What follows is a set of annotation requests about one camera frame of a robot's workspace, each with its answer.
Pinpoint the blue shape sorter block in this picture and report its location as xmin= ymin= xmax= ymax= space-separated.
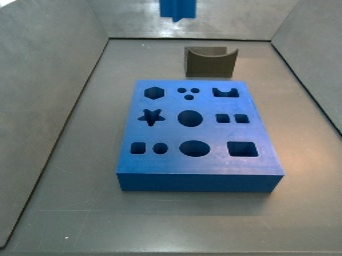
xmin=117 ymin=80 xmax=285 ymax=193

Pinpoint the dark grey curved holder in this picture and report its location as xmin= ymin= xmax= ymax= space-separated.
xmin=185 ymin=46 xmax=240 ymax=78

